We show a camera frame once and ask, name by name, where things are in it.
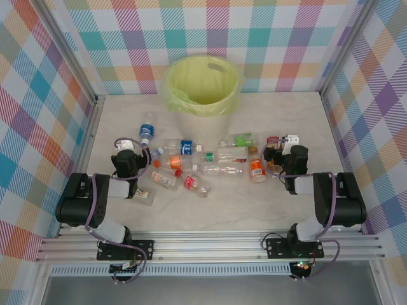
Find orange label brown cap bottle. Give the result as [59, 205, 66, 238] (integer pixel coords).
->
[248, 146, 268, 184]

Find peach label clear bottle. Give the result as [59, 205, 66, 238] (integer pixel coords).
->
[150, 170, 179, 192]

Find dark blue label water bottle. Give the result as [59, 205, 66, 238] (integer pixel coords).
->
[138, 111, 157, 147]

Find clear bottle colourful label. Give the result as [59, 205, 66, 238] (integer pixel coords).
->
[130, 186, 156, 207]

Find green plastic bottle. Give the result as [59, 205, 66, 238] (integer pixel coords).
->
[219, 132, 257, 149]

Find clear bottle white cap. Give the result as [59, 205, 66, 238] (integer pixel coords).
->
[191, 163, 246, 178]

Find cream waste bin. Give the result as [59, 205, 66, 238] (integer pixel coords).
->
[162, 53, 242, 144]

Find green plastic bin liner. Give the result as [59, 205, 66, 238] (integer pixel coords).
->
[160, 52, 242, 116]

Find green cap clear bottle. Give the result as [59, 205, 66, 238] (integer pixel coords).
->
[203, 146, 249, 164]

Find blue label white cap bottle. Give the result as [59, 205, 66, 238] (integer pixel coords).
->
[162, 139, 204, 156]

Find red cap red label bottle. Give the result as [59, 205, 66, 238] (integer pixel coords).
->
[174, 169, 212, 198]

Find left electronics board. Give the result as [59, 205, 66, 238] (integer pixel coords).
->
[109, 262, 139, 275]

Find electronics board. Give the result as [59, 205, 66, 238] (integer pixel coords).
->
[109, 262, 139, 275]
[291, 260, 314, 273]

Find right electronics board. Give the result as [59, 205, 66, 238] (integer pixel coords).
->
[291, 260, 314, 273]

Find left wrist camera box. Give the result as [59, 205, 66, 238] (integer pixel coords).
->
[114, 139, 135, 152]

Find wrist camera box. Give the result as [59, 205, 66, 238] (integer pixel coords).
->
[114, 139, 135, 152]
[282, 133, 301, 156]

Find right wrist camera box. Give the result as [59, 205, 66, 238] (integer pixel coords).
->
[282, 133, 301, 156]

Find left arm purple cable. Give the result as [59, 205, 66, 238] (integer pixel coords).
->
[84, 138, 152, 284]

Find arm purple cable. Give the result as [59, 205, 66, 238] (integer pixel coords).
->
[260, 136, 341, 281]
[84, 138, 152, 284]

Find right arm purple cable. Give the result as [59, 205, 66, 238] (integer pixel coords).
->
[260, 136, 341, 281]

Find left aluminium side rail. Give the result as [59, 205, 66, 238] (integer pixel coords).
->
[74, 95, 107, 179]

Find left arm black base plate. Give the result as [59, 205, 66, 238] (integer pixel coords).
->
[97, 240, 156, 261]

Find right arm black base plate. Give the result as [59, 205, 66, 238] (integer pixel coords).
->
[265, 238, 325, 259]

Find aluminium mounting rail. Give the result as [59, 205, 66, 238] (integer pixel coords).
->
[34, 229, 386, 265]

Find left aluminium frame post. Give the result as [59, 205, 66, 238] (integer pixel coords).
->
[34, 0, 107, 107]

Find aluminium frame post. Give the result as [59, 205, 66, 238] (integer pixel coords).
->
[319, 0, 380, 98]
[34, 0, 107, 107]

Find right aluminium frame post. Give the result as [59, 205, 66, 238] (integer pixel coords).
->
[319, 0, 380, 98]

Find white slotted cable duct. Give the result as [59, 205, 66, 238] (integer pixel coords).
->
[50, 266, 292, 277]

